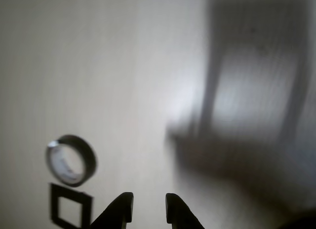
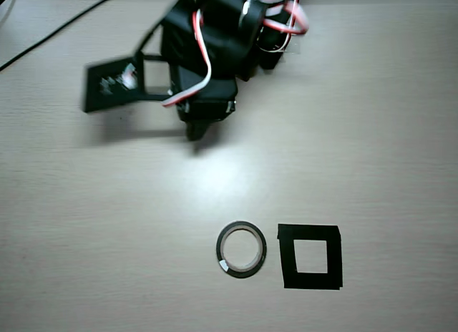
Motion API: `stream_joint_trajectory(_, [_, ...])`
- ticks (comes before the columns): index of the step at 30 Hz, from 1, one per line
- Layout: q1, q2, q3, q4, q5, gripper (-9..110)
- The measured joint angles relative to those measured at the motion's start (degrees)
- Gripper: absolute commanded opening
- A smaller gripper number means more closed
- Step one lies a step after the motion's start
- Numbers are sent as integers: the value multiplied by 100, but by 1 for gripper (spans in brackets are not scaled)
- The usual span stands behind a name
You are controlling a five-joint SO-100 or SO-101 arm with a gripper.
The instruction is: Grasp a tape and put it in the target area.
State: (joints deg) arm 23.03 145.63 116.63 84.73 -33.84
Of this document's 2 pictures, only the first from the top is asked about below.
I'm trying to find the black tape square target frame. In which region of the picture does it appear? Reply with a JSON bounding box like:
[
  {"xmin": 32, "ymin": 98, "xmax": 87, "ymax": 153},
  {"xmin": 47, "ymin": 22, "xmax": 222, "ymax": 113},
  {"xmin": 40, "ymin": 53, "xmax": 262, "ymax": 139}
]
[{"xmin": 50, "ymin": 183, "xmax": 94, "ymax": 229}]

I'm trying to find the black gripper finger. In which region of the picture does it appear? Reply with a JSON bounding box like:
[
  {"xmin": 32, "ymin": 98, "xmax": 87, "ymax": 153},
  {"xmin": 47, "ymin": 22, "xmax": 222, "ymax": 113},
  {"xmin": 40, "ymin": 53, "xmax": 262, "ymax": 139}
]
[
  {"xmin": 165, "ymin": 192, "xmax": 205, "ymax": 229},
  {"xmin": 90, "ymin": 191, "xmax": 134, "ymax": 229}
]

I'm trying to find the black tape roll white core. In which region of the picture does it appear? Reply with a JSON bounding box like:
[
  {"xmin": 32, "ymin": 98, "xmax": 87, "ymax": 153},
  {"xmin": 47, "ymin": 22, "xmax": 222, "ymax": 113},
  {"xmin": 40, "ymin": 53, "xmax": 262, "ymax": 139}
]
[{"xmin": 45, "ymin": 134, "xmax": 98, "ymax": 188}]

